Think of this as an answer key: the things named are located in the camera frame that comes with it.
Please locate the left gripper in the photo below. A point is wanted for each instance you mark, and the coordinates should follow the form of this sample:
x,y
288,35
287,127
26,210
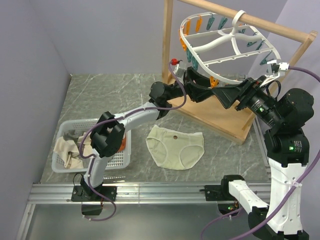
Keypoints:
x,y
199,90

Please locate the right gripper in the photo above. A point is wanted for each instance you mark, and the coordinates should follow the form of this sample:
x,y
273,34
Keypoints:
x,y
227,94

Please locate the white oval clip hanger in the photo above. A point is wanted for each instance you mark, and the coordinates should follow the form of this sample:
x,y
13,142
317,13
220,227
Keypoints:
x,y
225,47

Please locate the pale green underwear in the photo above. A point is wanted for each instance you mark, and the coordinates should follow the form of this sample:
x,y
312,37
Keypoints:
x,y
175,150

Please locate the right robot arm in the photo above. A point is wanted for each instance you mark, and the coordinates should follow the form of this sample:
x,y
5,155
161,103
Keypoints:
x,y
287,150

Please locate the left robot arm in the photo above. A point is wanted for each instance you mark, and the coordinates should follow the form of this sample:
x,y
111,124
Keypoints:
x,y
108,133

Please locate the teal clothes peg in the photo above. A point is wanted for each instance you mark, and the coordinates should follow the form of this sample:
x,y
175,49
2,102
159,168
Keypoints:
x,y
266,59
195,63
189,56

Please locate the orange cloth in basket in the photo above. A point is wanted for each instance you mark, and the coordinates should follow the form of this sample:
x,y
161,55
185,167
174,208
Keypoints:
x,y
123,144

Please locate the grey cloth in basket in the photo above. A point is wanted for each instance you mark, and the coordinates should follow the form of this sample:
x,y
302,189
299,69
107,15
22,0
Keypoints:
x,y
71,135

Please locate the beige cloth in basket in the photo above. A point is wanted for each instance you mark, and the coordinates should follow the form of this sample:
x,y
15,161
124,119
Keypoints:
x,y
68,151

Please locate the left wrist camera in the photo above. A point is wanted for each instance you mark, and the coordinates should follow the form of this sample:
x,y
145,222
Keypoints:
x,y
177,67

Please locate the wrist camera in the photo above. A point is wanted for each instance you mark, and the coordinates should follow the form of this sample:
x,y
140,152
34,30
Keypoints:
x,y
275,68
177,67

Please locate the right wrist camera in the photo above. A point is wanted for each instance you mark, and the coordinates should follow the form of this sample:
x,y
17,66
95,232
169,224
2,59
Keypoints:
x,y
275,68

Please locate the aluminium mounting rail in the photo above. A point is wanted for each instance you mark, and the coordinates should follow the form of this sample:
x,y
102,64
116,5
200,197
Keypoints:
x,y
127,193

